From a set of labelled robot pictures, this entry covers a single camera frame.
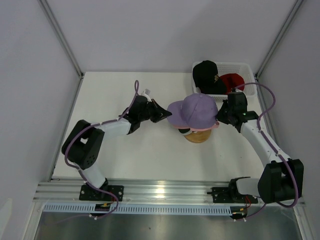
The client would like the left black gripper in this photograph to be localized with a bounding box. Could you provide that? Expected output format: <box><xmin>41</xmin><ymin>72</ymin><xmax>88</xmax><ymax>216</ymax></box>
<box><xmin>138</xmin><ymin>99</ymin><xmax>171</xmax><ymax>124</ymax></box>

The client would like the pink baseball cap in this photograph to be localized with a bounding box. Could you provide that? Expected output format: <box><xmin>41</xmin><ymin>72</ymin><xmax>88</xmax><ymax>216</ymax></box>
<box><xmin>171</xmin><ymin>121</ymin><xmax>220</xmax><ymax>132</ymax></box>

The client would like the white NY baseball cap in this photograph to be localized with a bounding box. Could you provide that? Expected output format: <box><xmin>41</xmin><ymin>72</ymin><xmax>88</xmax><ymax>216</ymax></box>
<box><xmin>179</xmin><ymin>129</ymin><xmax>198</xmax><ymax>136</ymax></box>

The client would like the purple LA baseball cap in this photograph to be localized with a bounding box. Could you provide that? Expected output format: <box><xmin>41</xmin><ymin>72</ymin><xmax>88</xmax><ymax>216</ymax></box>
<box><xmin>167</xmin><ymin>93</ymin><xmax>219</xmax><ymax>131</ymax></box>

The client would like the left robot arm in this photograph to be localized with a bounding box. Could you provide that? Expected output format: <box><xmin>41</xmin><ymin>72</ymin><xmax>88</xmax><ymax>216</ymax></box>
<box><xmin>61</xmin><ymin>95</ymin><xmax>172</xmax><ymax>201</ymax></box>

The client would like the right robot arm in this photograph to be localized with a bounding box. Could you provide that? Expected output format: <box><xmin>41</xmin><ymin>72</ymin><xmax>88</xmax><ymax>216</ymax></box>
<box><xmin>217</xmin><ymin>92</ymin><xmax>304</xmax><ymax>207</ymax></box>

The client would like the red baseball cap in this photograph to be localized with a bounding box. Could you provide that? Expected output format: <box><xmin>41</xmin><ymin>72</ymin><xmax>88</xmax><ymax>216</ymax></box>
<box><xmin>220</xmin><ymin>73</ymin><xmax>245</xmax><ymax>95</ymax></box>

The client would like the wooden hat stand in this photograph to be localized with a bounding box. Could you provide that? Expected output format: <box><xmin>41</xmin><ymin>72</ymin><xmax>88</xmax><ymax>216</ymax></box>
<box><xmin>184</xmin><ymin>129</ymin><xmax>212</xmax><ymax>144</ymax></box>

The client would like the black gold-logo cap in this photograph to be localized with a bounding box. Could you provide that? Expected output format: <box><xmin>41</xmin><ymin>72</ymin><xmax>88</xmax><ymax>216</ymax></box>
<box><xmin>192</xmin><ymin>60</ymin><xmax>227</xmax><ymax>95</ymax></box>

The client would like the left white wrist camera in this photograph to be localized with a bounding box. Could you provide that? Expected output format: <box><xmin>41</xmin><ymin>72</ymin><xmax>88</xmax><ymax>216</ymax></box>
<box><xmin>141</xmin><ymin>89</ymin><xmax>152</xmax><ymax>102</ymax></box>

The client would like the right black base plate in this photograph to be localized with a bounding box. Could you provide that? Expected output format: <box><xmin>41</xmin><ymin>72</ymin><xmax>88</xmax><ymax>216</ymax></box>
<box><xmin>206</xmin><ymin>187</ymin><xmax>258</xmax><ymax>204</ymax></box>

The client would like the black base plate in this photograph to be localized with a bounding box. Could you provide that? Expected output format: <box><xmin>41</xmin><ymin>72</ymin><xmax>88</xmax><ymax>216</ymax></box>
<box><xmin>78</xmin><ymin>184</ymin><xmax>125</xmax><ymax>203</ymax></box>
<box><xmin>206</xmin><ymin>187</ymin><xmax>258</xmax><ymax>204</ymax></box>

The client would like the right aluminium corner post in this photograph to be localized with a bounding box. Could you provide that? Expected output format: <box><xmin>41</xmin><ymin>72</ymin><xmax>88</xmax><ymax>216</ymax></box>
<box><xmin>255</xmin><ymin>0</ymin><xmax>306</xmax><ymax>80</ymax></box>

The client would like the aluminium corner post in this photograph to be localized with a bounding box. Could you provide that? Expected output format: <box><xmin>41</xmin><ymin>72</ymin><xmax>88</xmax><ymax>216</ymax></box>
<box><xmin>37</xmin><ymin>0</ymin><xmax>84</xmax><ymax>79</ymax></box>
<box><xmin>255</xmin><ymin>0</ymin><xmax>306</xmax><ymax>80</ymax></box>

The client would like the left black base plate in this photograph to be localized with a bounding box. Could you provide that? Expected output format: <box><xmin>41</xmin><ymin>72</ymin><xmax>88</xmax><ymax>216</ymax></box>
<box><xmin>78</xmin><ymin>184</ymin><xmax>125</xmax><ymax>203</ymax></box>

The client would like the aluminium mounting rail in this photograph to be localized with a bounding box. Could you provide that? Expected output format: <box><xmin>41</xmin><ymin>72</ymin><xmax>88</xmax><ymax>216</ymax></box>
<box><xmin>32</xmin><ymin>178</ymin><xmax>228</xmax><ymax>206</ymax></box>

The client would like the white slotted cable duct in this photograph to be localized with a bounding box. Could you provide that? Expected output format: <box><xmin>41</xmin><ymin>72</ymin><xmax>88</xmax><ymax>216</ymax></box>
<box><xmin>43</xmin><ymin>203</ymin><xmax>245</xmax><ymax>216</ymax></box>

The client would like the left aluminium corner post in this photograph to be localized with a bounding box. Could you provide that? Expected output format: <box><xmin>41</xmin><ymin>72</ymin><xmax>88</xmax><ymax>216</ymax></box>
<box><xmin>37</xmin><ymin>0</ymin><xmax>84</xmax><ymax>79</ymax></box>

